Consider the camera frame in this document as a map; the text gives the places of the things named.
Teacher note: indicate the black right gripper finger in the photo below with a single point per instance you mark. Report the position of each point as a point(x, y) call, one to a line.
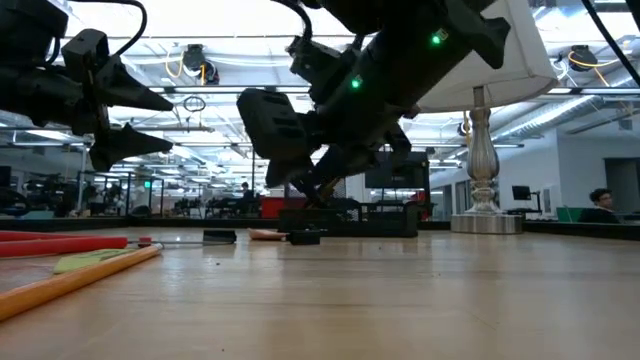
point(285, 172)
point(340, 167)

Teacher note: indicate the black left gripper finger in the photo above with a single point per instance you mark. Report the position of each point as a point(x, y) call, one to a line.
point(125, 90)
point(125, 147)

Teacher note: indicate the pink sticky note pad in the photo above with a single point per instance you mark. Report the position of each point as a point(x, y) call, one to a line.
point(265, 234)

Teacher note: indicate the yellow-green highlighter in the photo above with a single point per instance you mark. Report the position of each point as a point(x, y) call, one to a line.
point(85, 260)

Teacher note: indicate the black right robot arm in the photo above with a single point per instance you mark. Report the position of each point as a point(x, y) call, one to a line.
point(425, 30)

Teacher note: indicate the black mesh desk organizer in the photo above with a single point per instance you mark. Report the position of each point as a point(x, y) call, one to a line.
point(380, 220)

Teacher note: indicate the red cabinet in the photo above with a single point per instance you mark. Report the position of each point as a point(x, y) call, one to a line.
point(275, 207)

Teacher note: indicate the person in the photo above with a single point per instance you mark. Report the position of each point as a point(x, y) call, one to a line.
point(245, 191)
point(602, 207)

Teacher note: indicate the large black monitor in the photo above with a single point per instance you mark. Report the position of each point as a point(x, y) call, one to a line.
point(420, 175)

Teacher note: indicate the white shade table lamp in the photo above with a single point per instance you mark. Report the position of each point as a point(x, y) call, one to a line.
point(520, 75)

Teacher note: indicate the small black monitor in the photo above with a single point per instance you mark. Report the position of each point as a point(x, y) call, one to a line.
point(521, 192)

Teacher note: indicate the green board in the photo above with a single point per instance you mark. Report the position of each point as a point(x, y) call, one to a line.
point(567, 215)

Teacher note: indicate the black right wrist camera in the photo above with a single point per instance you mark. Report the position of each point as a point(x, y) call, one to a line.
point(272, 125)

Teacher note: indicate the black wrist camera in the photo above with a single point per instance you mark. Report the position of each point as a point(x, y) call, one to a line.
point(272, 125)
point(30, 25)

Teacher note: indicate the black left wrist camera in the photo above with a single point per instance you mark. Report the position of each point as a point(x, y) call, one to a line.
point(30, 25)

